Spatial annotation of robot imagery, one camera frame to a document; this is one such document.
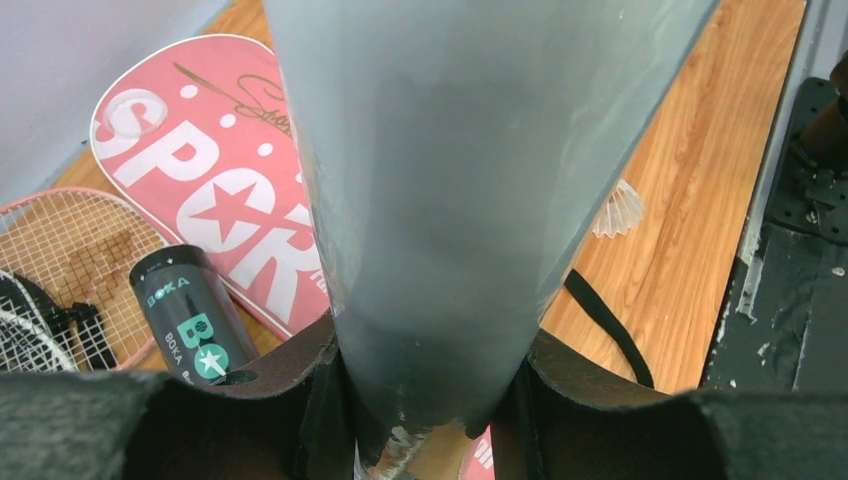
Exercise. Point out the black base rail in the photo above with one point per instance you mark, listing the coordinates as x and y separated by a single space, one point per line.
784 320

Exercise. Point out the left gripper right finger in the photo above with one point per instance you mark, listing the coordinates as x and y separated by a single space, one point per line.
565 417

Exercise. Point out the black shuttlecock tube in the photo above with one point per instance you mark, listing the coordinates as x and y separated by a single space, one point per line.
191 315

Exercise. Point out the pink racket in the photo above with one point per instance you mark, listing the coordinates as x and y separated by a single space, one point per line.
79 245
35 330

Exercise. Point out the white shuttlecock tube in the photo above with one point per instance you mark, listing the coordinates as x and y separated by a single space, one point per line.
454 154

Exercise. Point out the pink racket cover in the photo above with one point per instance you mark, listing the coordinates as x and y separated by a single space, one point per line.
196 136

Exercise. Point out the pink racket right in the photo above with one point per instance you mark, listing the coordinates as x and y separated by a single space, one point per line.
79 245

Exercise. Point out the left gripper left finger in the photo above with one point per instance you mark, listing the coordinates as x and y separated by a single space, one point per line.
283 416

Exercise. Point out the shuttlecock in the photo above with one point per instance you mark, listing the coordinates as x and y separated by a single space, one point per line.
621 213

